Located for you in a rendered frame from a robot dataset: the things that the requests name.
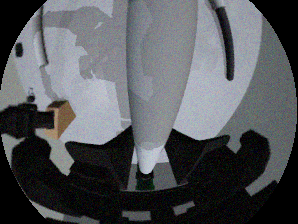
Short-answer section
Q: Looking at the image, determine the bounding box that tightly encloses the black rod with grey end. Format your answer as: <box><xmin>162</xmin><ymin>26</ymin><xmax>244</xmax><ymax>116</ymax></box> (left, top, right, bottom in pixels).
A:
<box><xmin>209</xmin><ymin>0</ymin><xmax>235</xmax><ymax>81</ymax></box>

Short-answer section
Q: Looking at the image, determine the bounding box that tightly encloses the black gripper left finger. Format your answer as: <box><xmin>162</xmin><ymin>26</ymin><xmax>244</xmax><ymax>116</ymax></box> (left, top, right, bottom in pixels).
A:
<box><xmin>64</xmin><ymin>125</ymin><xmax>134</xmax><ymax>190</ymax></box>

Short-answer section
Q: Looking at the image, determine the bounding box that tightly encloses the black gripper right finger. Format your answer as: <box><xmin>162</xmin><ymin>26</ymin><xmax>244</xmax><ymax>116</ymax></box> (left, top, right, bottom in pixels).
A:
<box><xmin>164</xmin><ymin>128</ymin><xmax>230</xmax><ymax>185</ymax></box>

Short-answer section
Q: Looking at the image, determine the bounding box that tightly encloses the grey metal pipe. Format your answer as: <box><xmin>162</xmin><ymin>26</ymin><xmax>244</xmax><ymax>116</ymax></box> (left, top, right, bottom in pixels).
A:
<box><xmin>125</xmin><ymin>0</ymin><xmax>198</xmax><ymax>175</ymax></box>

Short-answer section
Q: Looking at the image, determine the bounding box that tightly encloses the dark green cylinder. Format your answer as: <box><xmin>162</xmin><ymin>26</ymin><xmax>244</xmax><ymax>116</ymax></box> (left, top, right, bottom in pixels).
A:
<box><xmin>136</xmin><ymin>164</ymin><xmax>156</xmax><ymax>190</ymax></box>

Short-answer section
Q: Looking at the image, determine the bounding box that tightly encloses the grey metal tube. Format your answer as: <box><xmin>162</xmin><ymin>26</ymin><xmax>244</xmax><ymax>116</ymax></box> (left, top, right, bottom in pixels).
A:
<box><xmin>32</xmin><ymin>6</ymin><xmax>49</xmax><ymax>68</ymax></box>

